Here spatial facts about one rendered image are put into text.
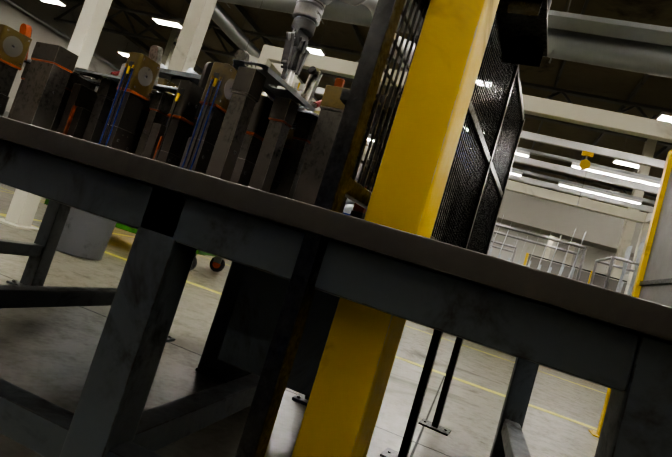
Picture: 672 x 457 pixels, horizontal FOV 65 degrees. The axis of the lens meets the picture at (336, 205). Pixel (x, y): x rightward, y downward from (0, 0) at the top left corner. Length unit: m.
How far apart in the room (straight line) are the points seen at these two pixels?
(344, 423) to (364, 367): 0.09
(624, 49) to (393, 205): 12.95
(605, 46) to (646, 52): 0.84
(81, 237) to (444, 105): 3.98
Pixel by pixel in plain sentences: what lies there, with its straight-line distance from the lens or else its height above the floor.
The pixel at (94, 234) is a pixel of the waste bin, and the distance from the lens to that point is 4.65.
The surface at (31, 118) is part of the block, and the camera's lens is 2.03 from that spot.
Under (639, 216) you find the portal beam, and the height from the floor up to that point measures 3.39.
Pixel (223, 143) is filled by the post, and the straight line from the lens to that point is 1.23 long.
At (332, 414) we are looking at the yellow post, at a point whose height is 0.39.
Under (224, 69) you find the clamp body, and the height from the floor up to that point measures 1.03.
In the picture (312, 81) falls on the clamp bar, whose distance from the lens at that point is 1.85.
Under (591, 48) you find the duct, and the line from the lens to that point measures 13.66.
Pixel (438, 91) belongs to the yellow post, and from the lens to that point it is 0.93.
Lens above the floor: 0.64
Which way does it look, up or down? 5 degrees up
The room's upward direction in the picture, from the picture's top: 17 degrees clockwise
